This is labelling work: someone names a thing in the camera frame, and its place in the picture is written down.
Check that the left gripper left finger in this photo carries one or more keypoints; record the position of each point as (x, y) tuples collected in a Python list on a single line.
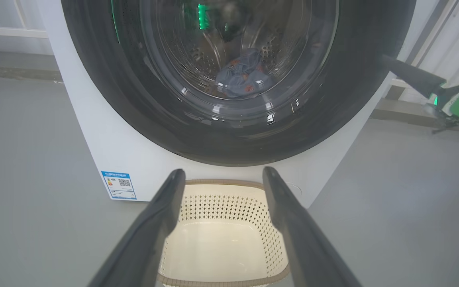
[(146, 243)]

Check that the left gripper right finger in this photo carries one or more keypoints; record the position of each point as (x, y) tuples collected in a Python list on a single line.
[(305, 247)]

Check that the blue orange patterned garment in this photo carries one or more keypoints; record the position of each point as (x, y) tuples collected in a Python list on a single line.
[(241, 77)]

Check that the black round glass washer door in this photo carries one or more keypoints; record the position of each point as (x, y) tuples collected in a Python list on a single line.
[(106, 71)]

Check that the white front-load washing machine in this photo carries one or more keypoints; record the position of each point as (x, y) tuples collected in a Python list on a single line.
[(106, 151)]

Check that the stainless steel washing machine drum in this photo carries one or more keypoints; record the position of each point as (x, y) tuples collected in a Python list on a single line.
[(197, 56)]

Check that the round drain filter cover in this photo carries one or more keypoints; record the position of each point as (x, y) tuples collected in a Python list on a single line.
[(295, 189)]

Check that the blue energy label sticker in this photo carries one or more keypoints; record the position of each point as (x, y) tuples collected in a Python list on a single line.
[(118, 185)]

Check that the cream perforated laundry basket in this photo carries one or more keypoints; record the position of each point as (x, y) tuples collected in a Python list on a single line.
[(221, 247)]

